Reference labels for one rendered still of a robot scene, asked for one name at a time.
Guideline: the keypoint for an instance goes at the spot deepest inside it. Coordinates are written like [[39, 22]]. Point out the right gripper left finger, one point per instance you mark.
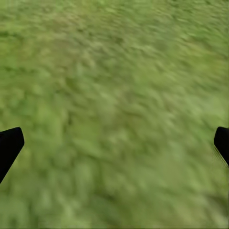
[[11, 143]]

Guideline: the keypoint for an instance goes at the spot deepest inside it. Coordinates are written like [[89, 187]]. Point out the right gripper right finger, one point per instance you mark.
[[221, 141]]

